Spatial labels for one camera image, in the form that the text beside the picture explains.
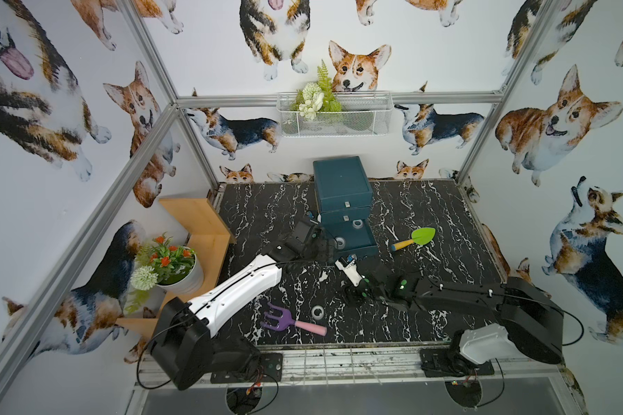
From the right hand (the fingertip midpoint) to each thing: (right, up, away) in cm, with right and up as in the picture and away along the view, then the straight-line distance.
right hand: (344, 278), depth 82 cm
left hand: (-7, +13, +1) cm, 15 cm away
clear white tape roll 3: (-9, -13, +1) cm, 16 cm away
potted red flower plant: (-51, +7, -11) cm, 53 cm away
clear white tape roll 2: (-1, +9, +18) cm, 20 cm away
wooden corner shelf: (-48, +11, +12) cm, 51 cm away
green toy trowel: (+32, +11, +22) cm, 40 cm away
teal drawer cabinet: (0, +28, +6) cm, 29 cm away
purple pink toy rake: (-18, -13, 0) cm, 23 cm away
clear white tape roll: (+6, +15, +23) cm, 28 cm away
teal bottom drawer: (+7, +9, +18) cm, 22 cm away
